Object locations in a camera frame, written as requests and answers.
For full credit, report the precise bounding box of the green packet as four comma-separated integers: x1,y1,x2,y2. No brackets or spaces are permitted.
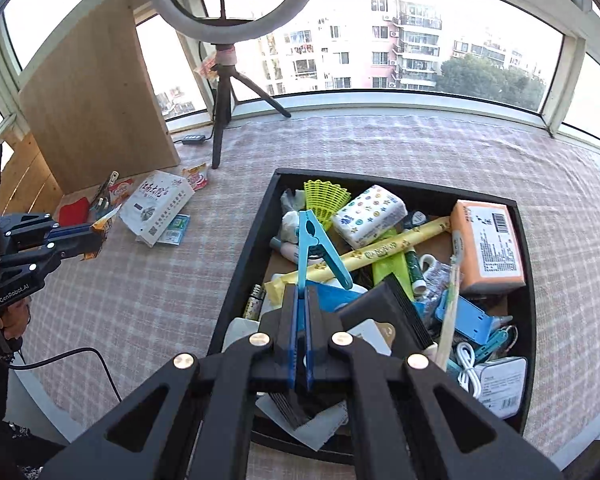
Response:
371,230,416,301

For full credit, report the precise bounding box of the small white tube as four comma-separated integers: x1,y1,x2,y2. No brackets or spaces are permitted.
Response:
271,237,301,263

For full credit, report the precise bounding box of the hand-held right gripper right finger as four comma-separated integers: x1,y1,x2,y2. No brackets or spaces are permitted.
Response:
304,285,563,480

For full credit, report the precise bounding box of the grey nonwoven pouch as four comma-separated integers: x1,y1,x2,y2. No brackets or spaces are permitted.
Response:
257,400,348,451

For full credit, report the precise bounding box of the white green tube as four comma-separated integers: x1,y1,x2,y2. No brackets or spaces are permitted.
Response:
405,250,427,292

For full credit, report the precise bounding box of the black cable with inline switch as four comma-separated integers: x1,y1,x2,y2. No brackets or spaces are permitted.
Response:
169,40,221,146

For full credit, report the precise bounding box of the white ring light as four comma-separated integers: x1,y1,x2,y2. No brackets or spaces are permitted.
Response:
147,0,325,45

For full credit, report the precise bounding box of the teal white printed packet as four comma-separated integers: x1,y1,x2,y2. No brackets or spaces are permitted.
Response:
160,214,192,246

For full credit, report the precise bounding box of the white charging cable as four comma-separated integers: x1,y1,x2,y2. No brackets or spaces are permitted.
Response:
455,342,483,398

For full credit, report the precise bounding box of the pine slat panel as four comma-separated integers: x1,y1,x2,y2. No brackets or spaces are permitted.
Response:
0,130,63,221

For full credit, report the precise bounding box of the large wooden board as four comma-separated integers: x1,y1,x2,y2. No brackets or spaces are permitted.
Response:
17,0,182,195

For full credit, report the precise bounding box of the blue plastic holder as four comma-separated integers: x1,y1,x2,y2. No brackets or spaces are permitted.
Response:
432,290,493,346

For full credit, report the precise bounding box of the white square power bank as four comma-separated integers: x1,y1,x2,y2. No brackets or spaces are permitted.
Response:
472,357,528,421

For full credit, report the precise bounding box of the blue wipes packet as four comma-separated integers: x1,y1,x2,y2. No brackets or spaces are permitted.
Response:
305,282,371,313

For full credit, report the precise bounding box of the patterned tissue pack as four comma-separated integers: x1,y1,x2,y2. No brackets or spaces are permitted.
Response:
331,185,408,251

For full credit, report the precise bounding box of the crumpled clear bag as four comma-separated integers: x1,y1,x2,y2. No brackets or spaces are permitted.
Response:
279,189,308,236

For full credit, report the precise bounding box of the metal carabiner with keys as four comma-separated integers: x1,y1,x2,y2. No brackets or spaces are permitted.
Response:
91,171,123,221

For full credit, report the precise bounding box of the white printed box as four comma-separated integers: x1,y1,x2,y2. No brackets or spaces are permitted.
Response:
119,170,196,248

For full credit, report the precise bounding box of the person's left forearm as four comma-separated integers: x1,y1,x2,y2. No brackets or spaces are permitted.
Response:
0,330,66,480

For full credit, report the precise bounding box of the blue clothes peg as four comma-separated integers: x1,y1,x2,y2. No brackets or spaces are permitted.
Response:
472,327,511,363
296,210,353,293

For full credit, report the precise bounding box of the person's left hand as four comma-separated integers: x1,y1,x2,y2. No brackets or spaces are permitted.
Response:
1,299,34,345

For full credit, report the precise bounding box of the orange pack white label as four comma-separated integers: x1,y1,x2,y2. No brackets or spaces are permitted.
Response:
450,200,527,296

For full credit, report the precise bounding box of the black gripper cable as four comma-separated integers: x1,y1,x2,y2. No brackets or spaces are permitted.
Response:
7,347,123,401

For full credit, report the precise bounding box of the black tray container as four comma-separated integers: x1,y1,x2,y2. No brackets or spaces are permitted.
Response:
207,167,537,466

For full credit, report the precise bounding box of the black tripod stand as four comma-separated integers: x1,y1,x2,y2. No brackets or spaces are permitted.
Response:
211,42,292,170

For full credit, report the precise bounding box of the white paper packet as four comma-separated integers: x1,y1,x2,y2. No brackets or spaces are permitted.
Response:
222,317,261,353

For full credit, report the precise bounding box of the red fabric pouch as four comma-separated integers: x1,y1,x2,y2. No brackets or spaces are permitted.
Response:
57,196,92,227

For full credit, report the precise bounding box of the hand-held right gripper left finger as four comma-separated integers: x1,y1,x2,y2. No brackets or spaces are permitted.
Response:
39,282,301,480

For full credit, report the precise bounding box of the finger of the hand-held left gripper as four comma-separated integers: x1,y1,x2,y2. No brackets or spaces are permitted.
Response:
0,236,106,282
0,212,99,252

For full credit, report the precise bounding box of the long yellow paper packet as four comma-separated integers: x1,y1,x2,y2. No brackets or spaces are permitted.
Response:
264,216,452,306

